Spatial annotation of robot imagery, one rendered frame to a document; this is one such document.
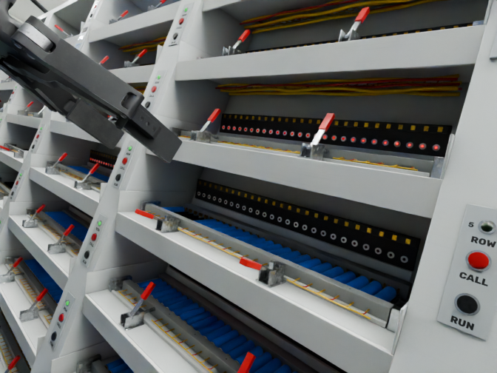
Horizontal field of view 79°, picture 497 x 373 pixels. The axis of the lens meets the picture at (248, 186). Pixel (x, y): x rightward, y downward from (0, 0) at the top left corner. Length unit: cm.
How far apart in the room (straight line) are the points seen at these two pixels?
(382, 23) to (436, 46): 34
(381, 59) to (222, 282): 40
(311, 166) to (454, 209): 18
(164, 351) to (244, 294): 22
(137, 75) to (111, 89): 67
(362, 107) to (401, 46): 23
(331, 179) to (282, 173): 8
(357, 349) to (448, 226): 17
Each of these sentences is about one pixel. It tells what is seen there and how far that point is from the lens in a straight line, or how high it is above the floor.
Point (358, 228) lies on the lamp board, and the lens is 57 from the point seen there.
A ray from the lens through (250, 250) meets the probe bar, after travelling 52.
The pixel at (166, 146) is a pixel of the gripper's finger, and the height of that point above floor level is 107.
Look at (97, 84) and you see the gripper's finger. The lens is 29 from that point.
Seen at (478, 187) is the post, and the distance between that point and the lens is 39.
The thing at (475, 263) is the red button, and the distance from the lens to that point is 37.
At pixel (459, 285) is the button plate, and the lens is 37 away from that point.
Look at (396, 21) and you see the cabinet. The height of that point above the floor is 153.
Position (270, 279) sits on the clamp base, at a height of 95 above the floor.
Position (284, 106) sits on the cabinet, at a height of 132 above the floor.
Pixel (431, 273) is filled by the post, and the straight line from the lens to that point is 38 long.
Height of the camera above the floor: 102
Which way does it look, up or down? 6 degrees up
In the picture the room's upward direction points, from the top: 19 degrees clockwise
